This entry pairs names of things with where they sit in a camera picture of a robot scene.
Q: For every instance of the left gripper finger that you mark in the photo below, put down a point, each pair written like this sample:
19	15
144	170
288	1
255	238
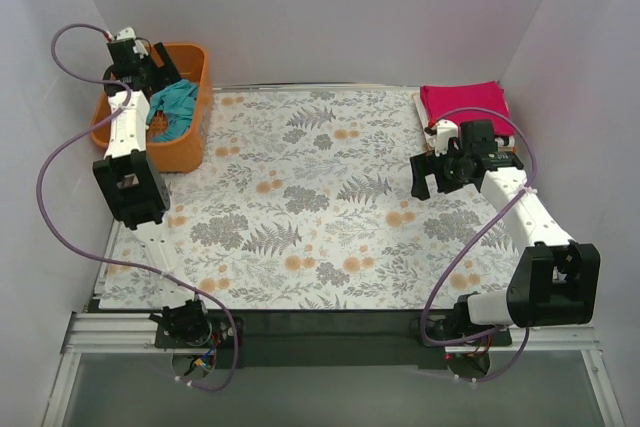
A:
167	70
157	79

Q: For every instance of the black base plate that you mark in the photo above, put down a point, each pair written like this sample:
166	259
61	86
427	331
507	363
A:
310	338

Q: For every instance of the folded magenta t-shirt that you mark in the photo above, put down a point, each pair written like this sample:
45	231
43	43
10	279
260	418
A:
440	100

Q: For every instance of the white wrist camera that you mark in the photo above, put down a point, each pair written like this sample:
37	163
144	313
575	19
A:
127	42
439	134

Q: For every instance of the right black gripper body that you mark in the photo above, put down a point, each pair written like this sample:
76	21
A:
428	173

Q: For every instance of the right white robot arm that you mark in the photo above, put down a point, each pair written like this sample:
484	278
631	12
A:
556	278

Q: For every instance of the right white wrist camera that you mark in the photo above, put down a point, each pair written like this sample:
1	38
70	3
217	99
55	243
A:
439	134

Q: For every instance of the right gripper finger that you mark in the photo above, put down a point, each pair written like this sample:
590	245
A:
421	168
443	181

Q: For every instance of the floral table mat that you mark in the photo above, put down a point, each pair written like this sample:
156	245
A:
302	200

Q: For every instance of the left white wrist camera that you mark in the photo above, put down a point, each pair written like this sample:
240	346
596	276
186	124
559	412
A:
127	42

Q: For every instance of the teal t-shirt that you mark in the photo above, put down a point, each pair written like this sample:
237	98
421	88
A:
177	102

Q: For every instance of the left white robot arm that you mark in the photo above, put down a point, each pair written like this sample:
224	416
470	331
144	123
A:
133	188

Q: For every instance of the orange plastic basket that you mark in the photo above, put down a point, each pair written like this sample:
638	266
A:
184	154

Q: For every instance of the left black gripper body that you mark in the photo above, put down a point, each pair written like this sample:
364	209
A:
158	73

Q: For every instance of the aluminium frame rail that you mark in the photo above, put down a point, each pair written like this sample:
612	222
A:
134	333

